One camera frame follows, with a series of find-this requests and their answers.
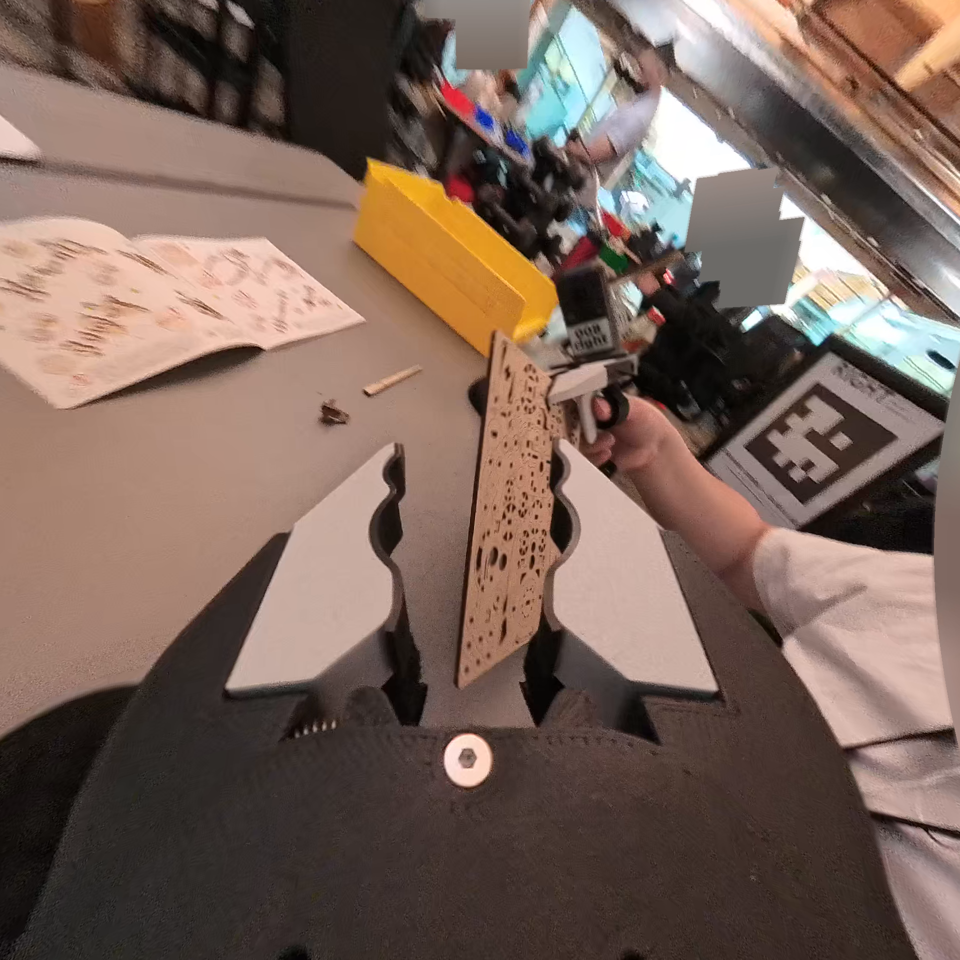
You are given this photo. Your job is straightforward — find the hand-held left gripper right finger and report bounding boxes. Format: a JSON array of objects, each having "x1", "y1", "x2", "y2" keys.
[{"x1": 538, "y1": 438, "x2": 723, "y2": 705}]

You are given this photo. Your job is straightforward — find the person's right forearm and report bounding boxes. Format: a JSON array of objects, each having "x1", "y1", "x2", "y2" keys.
[{"x1": 636, "y1": 441, "x2": 775, "y2": 603}]

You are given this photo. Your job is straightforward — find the yellow plastic bin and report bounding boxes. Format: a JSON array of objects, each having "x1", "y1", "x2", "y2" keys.
[{"x1": 351, "y1": 158, "x2": 561, "y2": 359}]

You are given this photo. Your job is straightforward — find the person's right hand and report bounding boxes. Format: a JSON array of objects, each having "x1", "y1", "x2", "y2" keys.
[{"x1": 582, "y1": 393, "x2": 681, "y2": 483}]

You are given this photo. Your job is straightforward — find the black ceiling beam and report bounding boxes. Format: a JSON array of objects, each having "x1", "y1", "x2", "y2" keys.
[{"x1": 600, "y1": 0, "x2": 960, "y2": 320}]

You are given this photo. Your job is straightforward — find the black and white marker sign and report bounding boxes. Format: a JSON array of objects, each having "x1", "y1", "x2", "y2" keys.
[{"x1": 703, "y1": 350, "x2": 948, "y2": 531}]

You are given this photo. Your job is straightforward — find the small wooden stick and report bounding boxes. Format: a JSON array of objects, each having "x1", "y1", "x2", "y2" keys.
[{"x1": 363, "y1": 364, "x2": 423, "y2": 398}]

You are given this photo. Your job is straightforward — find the dark storage shelves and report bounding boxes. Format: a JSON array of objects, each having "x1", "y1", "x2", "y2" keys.
[{"x1": 0, "y1": 0, "x2": 290, "y2": 140}]

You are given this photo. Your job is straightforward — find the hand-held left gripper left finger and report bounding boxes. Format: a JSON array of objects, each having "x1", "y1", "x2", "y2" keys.
[{"x1": 224, "y1": 441, "x2": 411, "y2": 697}]

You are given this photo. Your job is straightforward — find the printed instruction booklet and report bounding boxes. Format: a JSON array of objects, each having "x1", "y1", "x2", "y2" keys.
[{"x1": 0, "y1": 216, "x2": 367, "y2": 411}]

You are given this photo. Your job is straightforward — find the white paper sheet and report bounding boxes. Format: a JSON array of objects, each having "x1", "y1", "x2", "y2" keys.
[{"x1": 0, "y1": 112, "x2": 43, "y2": 163}]

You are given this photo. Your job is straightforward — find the laser-cut wooden parts sheet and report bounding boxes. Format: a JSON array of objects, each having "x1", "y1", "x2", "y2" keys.
[{"x1": 453, "y1": 330, "x2": 584, "y2": 690}]

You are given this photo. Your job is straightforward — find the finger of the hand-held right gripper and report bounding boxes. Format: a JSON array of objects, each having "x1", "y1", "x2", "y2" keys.
[
  {"x1": 545, "y1": 355, "x2": 639, "y2": 376},
  {"x1": 548, "y1": 367, "x2": 603, "y2": 401}
]

